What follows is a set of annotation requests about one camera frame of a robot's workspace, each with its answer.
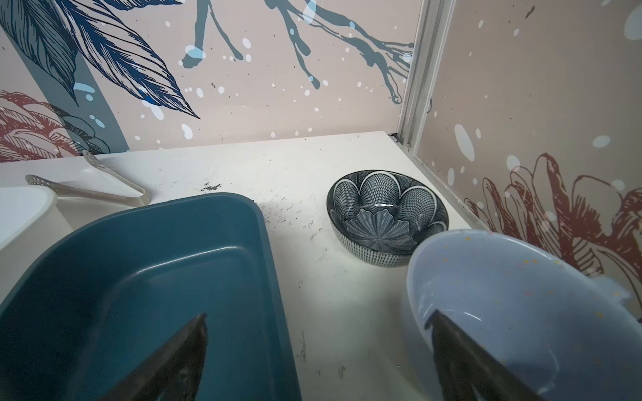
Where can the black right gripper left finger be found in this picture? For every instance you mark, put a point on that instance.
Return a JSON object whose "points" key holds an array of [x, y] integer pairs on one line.
{"points": [[172, 372]]}

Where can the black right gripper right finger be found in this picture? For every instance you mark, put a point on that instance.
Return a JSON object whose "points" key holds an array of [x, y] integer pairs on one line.
{"points": [[466, 371]]}

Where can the lavender plastic bowl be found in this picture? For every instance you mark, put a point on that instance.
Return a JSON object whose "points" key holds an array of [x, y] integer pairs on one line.
{"points": [[565, 335]]}

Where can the dark patterned ceramic bowl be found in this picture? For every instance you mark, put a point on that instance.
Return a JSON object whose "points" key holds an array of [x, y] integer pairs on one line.
{"points": [[381, 216]]}

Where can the metal tongs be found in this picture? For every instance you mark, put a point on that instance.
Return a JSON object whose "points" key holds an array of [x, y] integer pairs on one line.
{"points": [[93, 192]]}

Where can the white plastic bin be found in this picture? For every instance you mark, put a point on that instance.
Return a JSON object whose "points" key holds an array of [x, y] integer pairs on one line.
{"points": [[30, 224]]}

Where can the teal plastic bin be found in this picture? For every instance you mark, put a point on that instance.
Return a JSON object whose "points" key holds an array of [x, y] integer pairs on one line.
{"points": [[103, 299]]}

